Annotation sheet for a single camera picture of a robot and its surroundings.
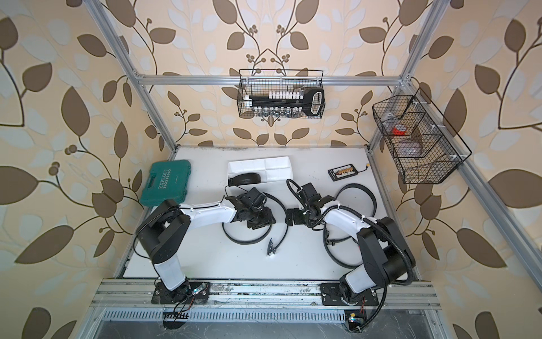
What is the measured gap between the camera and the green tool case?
38.7 inches

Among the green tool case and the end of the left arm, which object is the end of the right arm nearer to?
the end of the left arm

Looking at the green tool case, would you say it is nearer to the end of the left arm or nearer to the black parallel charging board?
the end of the left arm

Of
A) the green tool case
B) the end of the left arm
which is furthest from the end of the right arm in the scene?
the green tool case

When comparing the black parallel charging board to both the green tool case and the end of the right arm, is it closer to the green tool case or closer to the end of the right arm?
the end of the right arm

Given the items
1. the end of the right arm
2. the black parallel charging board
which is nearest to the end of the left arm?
the end of the right arm

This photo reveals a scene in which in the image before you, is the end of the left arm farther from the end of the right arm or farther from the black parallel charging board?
the black parallel charging board
